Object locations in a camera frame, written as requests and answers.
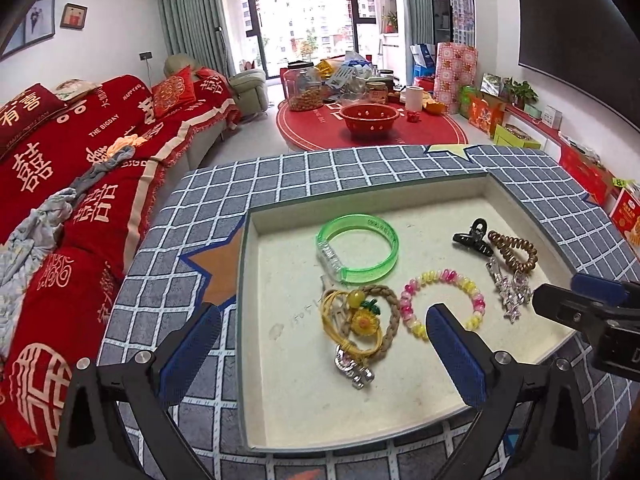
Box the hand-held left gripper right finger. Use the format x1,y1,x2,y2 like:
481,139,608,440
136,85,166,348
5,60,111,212
425,302,608,480

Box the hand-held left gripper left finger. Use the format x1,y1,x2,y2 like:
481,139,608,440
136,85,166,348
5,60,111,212
55,302,223,480

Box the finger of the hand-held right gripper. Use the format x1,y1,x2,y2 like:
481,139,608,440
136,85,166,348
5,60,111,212
571,272,640,308
531,284,608,334

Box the silver rhinestone hair clip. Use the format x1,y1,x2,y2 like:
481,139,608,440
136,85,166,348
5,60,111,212
486,255,532,325

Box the pink yellow beaded bracelet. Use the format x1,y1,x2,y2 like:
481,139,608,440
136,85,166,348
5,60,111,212
399,268,487,341

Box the tan braided bracelet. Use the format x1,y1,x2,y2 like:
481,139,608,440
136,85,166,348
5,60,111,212
322,284,403,361

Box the brown spiral hair tie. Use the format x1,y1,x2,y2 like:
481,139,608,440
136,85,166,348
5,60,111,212
487,230,539,274

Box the yellow cord flower bracelet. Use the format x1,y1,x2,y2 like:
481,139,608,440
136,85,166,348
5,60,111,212
320,287,384,356

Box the silver charm keyring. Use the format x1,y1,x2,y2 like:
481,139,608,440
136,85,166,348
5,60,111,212
333,342,376,391

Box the grey-green shallow tray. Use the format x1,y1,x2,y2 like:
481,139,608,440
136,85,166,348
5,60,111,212
236,170,596,456

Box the black hair claw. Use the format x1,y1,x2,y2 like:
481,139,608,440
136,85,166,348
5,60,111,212
452,218,494,257

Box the green transparent bangle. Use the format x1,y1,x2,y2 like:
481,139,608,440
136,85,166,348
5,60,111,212
316,213,400,284

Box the orange printed box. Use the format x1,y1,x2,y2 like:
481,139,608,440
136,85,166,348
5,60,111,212
610,187,640,262

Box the red gift box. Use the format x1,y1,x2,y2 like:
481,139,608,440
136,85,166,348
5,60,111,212
558,145,616,207

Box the grey checked tablecloth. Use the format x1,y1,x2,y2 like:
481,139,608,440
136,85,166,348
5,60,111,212
95,144,640,480

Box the yellow green box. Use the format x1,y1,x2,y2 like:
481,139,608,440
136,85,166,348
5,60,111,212
492,124,542,150

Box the light blue blanket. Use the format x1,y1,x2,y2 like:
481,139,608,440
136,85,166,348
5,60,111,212
0,187,79,361

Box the grey twisted cloth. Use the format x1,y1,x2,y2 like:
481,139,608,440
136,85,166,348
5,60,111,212
74,134,152,197

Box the orange snack bags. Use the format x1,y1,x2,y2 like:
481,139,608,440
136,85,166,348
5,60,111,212
467,97,506,136

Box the potted green plant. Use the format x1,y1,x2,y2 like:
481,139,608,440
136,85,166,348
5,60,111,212
502,78,540,106

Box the red covered sofa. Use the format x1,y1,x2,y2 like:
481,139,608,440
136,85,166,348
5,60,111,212
0,74,242,461

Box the red colander basket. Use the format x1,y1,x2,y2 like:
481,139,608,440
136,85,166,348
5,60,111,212
340,104,402,141

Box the red patterned gift bag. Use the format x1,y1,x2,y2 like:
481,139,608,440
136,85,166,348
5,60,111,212
434,42,479,115

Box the red patterned square cushion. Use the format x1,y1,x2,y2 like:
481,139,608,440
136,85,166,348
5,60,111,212
151,66,197,119

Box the beige armchair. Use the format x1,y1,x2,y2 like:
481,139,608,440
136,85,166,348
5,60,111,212
164,54,269,114

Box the clear plastic snack jar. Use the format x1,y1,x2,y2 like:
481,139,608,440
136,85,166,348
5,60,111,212
280,61,324,113

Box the floral pillow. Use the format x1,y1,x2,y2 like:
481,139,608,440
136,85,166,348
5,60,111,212
52,78,96,102

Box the red lettered pillow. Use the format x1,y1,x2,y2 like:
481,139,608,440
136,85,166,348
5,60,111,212
0,84,69,149

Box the glass display cabinet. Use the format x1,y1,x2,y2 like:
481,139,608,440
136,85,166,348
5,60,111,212
427,0,476,46

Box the green curtain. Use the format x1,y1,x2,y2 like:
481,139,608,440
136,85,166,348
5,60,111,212
156,0,236,79
400,0,432,47

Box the balcony glass door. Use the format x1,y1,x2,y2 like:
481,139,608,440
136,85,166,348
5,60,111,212
239,0,402,79

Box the small framed red photo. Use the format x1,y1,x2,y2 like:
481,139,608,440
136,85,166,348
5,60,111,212
60,3,89,30

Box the large framed photo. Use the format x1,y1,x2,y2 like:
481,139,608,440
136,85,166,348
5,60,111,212
0,19,26,62

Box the medium framed photo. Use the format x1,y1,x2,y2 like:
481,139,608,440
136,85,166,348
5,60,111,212
22,0,56,44

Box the wall television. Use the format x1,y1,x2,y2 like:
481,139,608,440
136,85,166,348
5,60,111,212
516,0,640,134

